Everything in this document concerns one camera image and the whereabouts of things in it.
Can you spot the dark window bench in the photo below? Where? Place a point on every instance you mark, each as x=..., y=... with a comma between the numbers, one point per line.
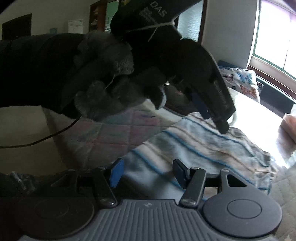
x=275, y=95

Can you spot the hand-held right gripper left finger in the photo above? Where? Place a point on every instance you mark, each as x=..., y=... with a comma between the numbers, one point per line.
x=116, y=172

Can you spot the person's left hand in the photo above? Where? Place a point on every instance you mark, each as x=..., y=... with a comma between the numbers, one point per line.
x=108, y=76

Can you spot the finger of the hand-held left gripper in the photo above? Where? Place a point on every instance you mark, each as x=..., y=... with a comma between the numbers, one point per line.
x=217, y=99

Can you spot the white wall calendar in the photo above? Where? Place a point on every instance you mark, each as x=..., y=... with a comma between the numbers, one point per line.
x=75, y=26

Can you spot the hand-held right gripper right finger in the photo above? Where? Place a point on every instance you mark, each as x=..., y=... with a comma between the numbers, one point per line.
x=180, y=172

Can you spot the grey star-print mattress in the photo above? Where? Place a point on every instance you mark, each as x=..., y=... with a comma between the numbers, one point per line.
x=104, y=135

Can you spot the blue striped shirt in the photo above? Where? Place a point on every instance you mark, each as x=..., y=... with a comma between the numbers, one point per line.
x=203, y=148

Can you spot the dark wooden door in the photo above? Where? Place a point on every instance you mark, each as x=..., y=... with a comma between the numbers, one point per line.
x=192, y=20

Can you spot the person's left forearm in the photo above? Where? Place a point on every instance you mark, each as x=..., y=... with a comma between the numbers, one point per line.
x=34, y=71

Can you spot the wooden shelf cabinet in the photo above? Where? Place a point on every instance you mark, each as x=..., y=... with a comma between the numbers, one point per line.
x=99, y=16

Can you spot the butterfly print pillow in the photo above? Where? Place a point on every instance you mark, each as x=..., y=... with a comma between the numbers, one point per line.
x=242, y=81

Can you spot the pink tissue pack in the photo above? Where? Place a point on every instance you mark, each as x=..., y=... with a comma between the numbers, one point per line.
x=289, y=126

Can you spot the bright window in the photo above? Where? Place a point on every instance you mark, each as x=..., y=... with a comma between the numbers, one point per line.
x=275, y=30

